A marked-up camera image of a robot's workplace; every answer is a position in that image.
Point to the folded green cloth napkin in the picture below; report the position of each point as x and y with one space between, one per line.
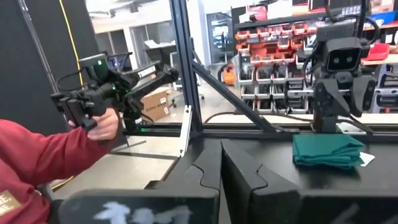
326 149

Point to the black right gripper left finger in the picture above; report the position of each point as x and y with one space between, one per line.
202 174

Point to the cardboard box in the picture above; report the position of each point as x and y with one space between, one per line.
155 104

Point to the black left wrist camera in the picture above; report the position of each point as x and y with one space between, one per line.
342 54

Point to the shelving with red bins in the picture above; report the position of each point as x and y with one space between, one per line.
273 62

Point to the small white card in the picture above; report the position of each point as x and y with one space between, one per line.
367 158

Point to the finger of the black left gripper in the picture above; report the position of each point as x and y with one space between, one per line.
363 93
329 99

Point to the black partition panel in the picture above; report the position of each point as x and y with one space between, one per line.
25 62

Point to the orange machine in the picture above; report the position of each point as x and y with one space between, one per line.
230 76

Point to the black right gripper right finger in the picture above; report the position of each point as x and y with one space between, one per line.
245 193

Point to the person's hand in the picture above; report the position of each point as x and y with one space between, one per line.
102 127

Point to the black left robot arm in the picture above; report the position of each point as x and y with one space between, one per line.
325 124

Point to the black vertical frame post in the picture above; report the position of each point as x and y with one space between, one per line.
185 62

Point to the black diagonal frame strut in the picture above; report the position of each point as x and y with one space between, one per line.
233 96

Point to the silver aluminium bracket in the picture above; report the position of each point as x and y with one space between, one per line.
186 130

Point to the person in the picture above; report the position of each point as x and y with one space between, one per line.
31 161

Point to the red plastic bin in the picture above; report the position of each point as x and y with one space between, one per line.
377 51

